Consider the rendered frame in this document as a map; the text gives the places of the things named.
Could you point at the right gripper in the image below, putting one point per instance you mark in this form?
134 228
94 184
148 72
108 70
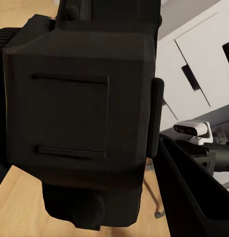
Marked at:
211 156

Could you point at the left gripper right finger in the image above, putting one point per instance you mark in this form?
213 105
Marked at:
195 203

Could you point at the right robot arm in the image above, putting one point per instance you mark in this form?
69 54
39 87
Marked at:
211 156

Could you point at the taboret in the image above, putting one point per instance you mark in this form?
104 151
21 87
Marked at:
223 140

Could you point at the digital camera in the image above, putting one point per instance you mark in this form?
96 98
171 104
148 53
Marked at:
81 106

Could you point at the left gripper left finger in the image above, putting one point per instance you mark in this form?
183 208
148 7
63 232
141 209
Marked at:
4 165

